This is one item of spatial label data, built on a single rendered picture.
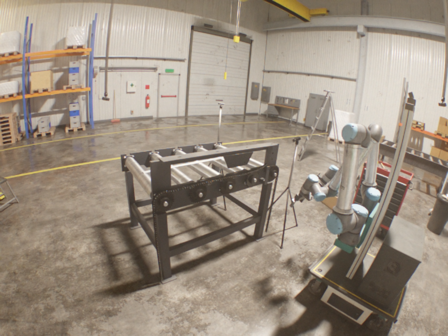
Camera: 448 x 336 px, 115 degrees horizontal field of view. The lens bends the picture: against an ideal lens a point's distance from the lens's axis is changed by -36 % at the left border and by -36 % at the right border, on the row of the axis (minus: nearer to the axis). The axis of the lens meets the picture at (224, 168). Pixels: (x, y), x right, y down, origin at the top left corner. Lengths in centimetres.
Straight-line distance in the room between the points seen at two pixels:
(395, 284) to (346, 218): 71
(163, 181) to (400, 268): 184
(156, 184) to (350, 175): 130
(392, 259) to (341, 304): 60
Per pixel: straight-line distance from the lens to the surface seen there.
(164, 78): 1118
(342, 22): 1224
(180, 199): 176
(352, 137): 143
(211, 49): 1255
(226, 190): 189
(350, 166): 147
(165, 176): 161
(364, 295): 203
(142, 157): 253
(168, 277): 218
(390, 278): 188
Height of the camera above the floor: 168
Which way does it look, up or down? 21 degrees down
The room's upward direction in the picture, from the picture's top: 5 degrees clockwise
